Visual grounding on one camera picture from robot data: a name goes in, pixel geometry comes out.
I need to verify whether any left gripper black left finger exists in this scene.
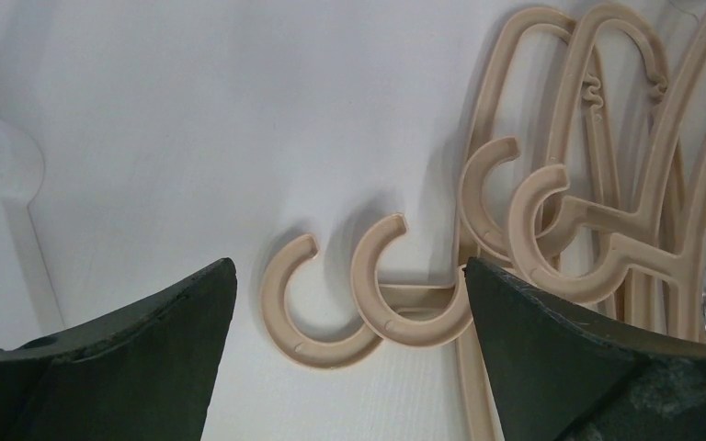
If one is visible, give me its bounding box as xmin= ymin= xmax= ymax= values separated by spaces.
xmin=0 ymin=258 xmax=237 ymax=440

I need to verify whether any beige plastic hanger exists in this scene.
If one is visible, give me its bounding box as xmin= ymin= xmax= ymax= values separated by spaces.
xmin=457 ymin=0 xmax=706 ymax=342
xmin=350 ymin=3 xmax=671 ymax=348
xmin=260 ymin=6 xmax=579 ymax=441
xmin=507 ymin=61 xmax=706 ymax=342

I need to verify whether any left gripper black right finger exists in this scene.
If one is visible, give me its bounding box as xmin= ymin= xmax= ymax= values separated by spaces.
xmin=464 ymin=258 xmax=706 ymax=440

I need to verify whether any beige plastic hanger leftmost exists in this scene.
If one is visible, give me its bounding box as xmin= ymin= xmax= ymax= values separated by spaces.
xmin=260 ymin=6 xmax=579 ymax=441

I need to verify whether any metal clothes rack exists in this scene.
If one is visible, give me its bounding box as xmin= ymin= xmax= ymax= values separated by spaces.
xmin=0 ymin=120 xmax=64 ymax=350

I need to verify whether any beige plastic hanger top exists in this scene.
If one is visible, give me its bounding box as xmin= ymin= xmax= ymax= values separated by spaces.
xmin=507 ymin=61 xmax=706 ymax=342

